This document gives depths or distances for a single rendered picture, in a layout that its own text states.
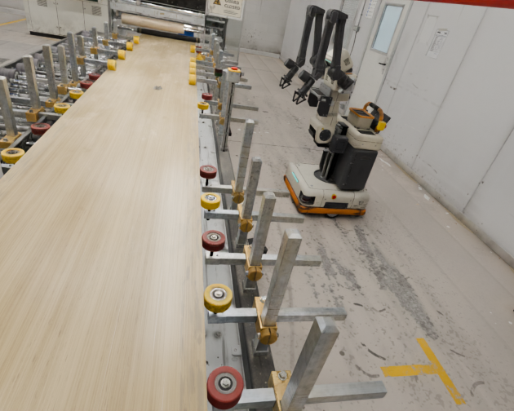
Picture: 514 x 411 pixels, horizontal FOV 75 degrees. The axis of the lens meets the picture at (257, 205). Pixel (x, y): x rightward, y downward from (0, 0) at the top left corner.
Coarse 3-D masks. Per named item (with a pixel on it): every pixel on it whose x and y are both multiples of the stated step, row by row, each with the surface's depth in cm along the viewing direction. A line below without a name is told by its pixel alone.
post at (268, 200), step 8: (264, 192) 102; (272, 192) 102; (264, 200) 101; (272, 200) 101; (264, 208) 102; (272, 208) 103; (264, 216) 104; (256, 224) 109; (264, 224) 106; (256, 232) 109; (264, 232) 108; (256, 240) 109; (264, 240) 109; (256, 248) 111; (256, 256) 113; (256, 264) 115; (248, 280) 119; (248, 288) 121
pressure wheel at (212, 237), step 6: (204, 234) 113; (210, 234) 114; (216, 234) 114; (222, 234) 114; (204, 240) 110; (210, 240) 111; (216, 240) 112; (222, 240) 112; (204, 246) 111; (210, 246) 110; (216, 246) 110; (222, 246) 112; (210, 252) 116
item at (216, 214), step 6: (204, 210) 136; (210, 210) 137; (216, 210) 137; (222, 210) 138; (228, 210) 139; (234, 210) 140; (204, 216) 136; (210, 216) 136; (216, 216) 137; (222, 216) 137; (228, 216) 138; (234, 216) 138; (252, 216) 140; (276, 216) 142; (282, 216) 142; (288, 216) 143; (294, 216) 144; (300, 216) 145; (282, 222) 144; (288, 222) 144; (294, 222) 145; (300, 222) 146
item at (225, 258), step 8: (208, 256) 116; (216, 256) 117; (224, 256) 118; (232, 256) 118; (240, 256) 119; (264, 256) 122; (272, 256) 122; (304, 256) 126; (312, 256) 126; (208, 264) 117; (216, 264) 118; (224, 264) 118; (232, 264) 119; (240, 264) 120; (264, 264) 122; (272, 264) 122; (296, 264) 124; (304, 264) 125; (312, 264) 126; (320, 264) 126
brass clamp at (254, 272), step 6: (246, 246) 123; (246, 252) 120; (246, 258) 118; (246, 264) 117; (246, 270) 116; (252, 270) 113; (258, 270) 114; (246, 276) 116; (252, 276) 114; (258, 276) 115
